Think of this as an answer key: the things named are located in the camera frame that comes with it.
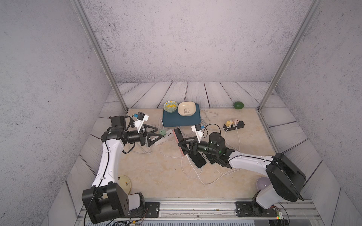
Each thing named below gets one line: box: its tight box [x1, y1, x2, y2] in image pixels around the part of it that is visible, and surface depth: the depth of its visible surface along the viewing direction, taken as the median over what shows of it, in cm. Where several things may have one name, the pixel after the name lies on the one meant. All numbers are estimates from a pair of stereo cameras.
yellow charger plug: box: [225, 120, 234, 128], surface depth 107 cm
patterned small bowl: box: [163, 100, 179, 113], surface depth 121 cm
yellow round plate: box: [117, 174, 132, 196], surface depth 84 cm
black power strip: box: [222, 120, 245, 132], surface depth 109 cm
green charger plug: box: [158, 129, 166, 136], surface depth 99 cm
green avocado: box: [233, 101, 245, 110], surface depth 121 cm
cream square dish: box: [177, 101, 197, 117], surface depth 120 cm
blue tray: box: [162, 103, 201, 128], surface depth 115 cm
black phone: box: [187, 151, 207, 169], surface depth 91 cm
